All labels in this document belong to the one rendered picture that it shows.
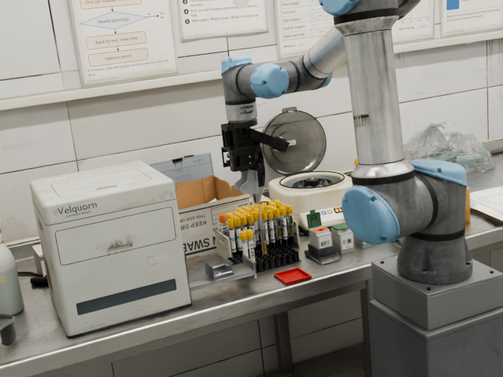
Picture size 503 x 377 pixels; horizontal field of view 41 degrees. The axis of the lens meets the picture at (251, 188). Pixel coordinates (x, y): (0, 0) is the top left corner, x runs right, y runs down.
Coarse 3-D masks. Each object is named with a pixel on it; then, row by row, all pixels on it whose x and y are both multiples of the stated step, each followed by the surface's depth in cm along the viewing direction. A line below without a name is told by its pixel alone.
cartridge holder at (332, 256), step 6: (312, 246) 172; (330, 246) 171; (306, 252) 175; (312, 252) 172; (318, 252) 169; (324, 252) 170; (330, 252) 171; (312, 258) 173; (318, 258) 170; (324, 258) 169; (330, 258) 169; (336, 258) 170
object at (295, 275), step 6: (288, 270) 165; (294, 270) 166; (300, 270) 165; (276, 276) 163; (282, 276) 164; (288, 276) 163; (294, 276) 163; (300, 276) 162; (306, 276) 161; (282, 282) 160; (288, 282) 158; (294, 282) 159
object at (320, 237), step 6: (312, 228) 173; (318, 228) 172; (324, 228) 172; (312, 234) 171; (318, 234) 170; (324, 234) 170; (330, 234) 170; (312, 240) 172; (318, 240) 169; (324, 240) 170; (330, 240) 171; (318, 246) 170; (324, 246) 170
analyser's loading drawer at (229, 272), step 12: (228, 264) 158; (240, 264) 164; (252, 264) 159; (192, 276) 160; (204, 276) 159; (216, 276) 156; (228, 276) 157; (240, 276) 158; (252, 276) 160; (192, 288) 153
